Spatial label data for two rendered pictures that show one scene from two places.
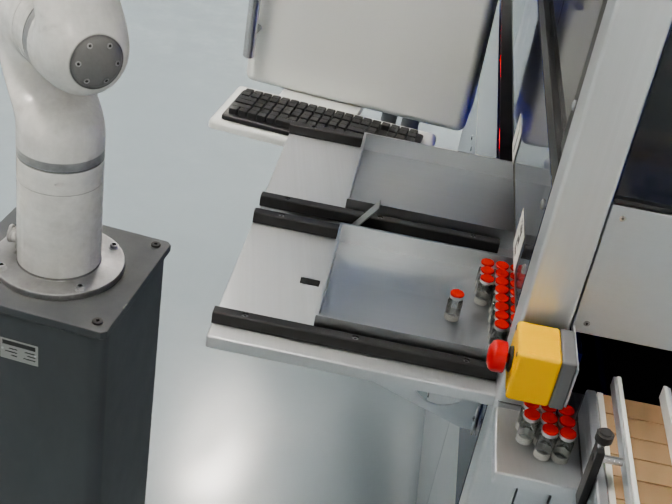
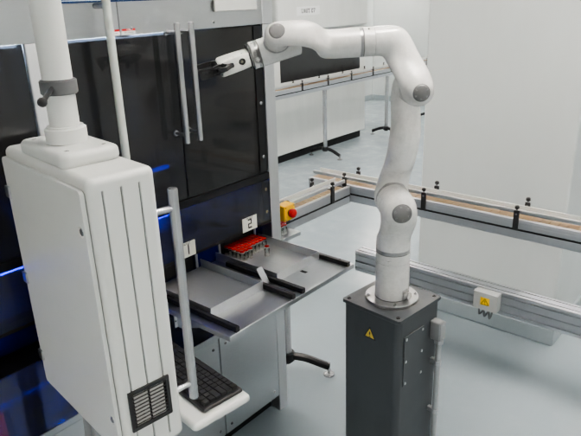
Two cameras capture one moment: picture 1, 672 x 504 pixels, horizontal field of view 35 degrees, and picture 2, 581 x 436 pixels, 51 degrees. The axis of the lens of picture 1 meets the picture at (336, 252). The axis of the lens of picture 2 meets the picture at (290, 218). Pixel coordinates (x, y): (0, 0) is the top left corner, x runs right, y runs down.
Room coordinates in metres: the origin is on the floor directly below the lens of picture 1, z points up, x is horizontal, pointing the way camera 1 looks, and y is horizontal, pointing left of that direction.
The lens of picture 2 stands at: (3.05, 1.34, 1.90)
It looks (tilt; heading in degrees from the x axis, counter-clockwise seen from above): 20 degrees down; 219
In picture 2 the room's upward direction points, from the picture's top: 2 degrees counter-clockwise
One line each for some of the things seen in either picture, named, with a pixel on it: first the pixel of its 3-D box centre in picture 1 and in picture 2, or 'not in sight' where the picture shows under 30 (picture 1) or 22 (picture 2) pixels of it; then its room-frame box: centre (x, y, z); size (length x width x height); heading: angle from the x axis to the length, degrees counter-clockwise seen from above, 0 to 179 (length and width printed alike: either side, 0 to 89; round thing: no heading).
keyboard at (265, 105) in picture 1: (324, 124); (184, 370); (2.01, 0.07, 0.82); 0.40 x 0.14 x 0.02; 81
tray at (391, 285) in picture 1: (439, 297); (266, 255); (1.33, -0.16, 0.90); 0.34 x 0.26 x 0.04; 88
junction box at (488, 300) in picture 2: not in sight; (487, 299); (0.46, 0.46, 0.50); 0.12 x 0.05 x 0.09; 88
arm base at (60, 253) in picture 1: (60, 209); (392, 273); (1.30, 0.40, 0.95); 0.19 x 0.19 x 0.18
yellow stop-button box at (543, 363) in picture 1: (538, 364); (284, 211); (1.07, -0.27, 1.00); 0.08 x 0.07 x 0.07; 88
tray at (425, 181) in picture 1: (449, 191); (205, 285); (1.67, -0.18, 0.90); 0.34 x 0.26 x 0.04; 88
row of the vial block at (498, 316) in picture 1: (498, 305); (252, 248); (1.32, -0.25, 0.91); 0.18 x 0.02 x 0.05; 178
